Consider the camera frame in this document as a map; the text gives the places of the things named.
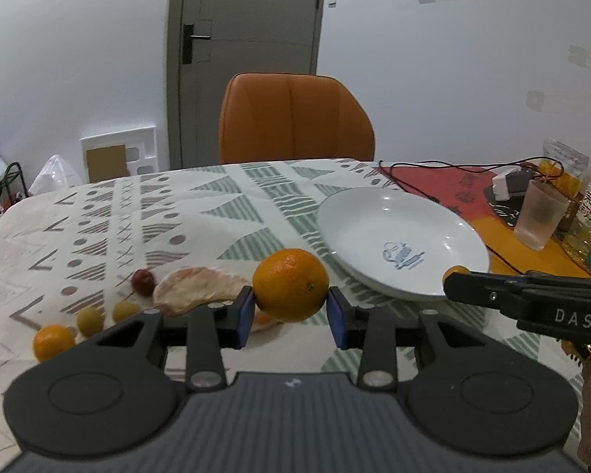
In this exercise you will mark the small orange kumquat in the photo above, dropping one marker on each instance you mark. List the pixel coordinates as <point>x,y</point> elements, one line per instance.
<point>458,269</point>

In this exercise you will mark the large orange mandarin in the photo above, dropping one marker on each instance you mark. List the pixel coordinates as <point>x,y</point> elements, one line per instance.
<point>290,285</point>

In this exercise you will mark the snack packet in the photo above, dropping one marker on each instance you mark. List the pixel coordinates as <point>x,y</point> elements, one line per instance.
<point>565,167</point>

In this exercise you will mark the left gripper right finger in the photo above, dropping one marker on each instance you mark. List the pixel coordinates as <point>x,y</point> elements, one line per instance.
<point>368,329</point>

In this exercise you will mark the patterned white tablecloth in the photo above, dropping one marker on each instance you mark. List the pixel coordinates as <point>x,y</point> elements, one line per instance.
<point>73,248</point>

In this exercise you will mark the small peeled pomelo segment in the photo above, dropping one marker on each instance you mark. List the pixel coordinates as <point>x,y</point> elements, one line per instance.
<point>262,321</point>

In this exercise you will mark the white power adapter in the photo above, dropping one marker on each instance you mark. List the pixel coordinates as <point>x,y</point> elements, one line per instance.
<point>511,183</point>

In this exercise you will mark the black metal shelf rack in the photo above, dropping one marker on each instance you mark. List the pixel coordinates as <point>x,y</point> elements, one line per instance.
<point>13,187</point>

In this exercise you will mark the white foam packaging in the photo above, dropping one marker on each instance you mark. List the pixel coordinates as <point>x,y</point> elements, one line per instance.
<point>142,156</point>

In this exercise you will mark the orange leather chair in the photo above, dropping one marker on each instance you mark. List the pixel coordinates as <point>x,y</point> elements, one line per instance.
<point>272,116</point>

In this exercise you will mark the frosted plastic cup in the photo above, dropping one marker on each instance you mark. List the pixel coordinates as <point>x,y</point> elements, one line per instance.
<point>542,209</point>

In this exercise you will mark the brown cardboard piece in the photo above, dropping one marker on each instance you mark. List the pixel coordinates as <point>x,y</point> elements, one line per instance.
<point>106,163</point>

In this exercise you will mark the white ceramic plate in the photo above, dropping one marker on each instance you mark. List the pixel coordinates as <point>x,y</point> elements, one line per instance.
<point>397,243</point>

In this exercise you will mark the large peeled pomelo segment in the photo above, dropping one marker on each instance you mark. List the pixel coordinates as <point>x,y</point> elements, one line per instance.
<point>186,288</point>

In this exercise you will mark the dark red small fruit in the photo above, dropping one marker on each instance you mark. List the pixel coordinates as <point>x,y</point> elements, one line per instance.
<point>143,282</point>

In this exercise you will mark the medium orange mandarin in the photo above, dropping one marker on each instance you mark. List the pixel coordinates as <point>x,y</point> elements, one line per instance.
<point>52,340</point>

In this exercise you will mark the white plastic bag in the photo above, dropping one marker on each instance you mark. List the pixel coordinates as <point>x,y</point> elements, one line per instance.
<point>55,175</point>

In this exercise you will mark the green-yellow small fruit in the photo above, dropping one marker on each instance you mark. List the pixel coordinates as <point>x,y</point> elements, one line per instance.
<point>123,310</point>
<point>89,321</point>

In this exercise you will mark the red orange table mat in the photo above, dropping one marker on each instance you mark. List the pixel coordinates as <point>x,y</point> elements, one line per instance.
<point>462,190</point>

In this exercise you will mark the grey door with handle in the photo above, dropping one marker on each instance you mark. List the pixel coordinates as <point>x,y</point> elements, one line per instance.
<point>210,41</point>

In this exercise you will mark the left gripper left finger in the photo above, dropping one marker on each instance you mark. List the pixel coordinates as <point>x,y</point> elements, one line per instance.
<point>212,327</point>

